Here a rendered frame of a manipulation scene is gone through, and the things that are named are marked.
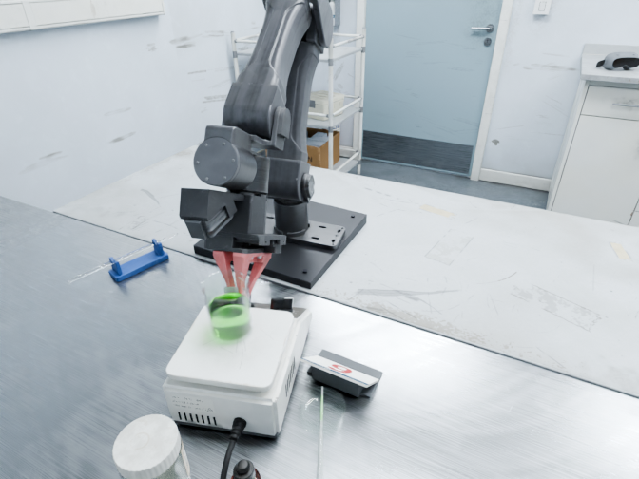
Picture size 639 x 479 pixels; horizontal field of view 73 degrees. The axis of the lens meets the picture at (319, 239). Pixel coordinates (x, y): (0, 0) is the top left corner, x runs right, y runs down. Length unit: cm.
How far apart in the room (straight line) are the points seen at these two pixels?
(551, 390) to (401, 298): 24
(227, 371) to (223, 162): 23
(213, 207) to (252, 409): 23
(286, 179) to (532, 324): 44
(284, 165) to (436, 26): 266
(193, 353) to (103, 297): 31
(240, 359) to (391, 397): 20
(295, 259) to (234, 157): 30
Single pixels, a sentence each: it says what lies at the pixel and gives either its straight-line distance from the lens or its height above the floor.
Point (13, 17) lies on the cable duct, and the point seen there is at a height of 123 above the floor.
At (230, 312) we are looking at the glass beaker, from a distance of 49.
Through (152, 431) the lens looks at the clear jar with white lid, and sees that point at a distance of 48.
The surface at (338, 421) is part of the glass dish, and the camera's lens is 53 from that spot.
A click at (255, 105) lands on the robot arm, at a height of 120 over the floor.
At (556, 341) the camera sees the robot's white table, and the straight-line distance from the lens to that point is 72.
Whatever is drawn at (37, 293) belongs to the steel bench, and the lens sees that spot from 87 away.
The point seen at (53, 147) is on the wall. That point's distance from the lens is 210.
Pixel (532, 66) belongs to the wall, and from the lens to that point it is 327.
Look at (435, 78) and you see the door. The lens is 336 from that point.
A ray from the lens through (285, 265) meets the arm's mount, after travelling 76.
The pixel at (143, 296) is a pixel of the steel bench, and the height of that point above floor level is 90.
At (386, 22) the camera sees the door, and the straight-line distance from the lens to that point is 341.
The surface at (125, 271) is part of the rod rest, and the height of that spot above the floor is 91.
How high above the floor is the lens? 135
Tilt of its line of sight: 32 degrees down
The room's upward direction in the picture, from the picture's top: 1 degrees counter-clockwise
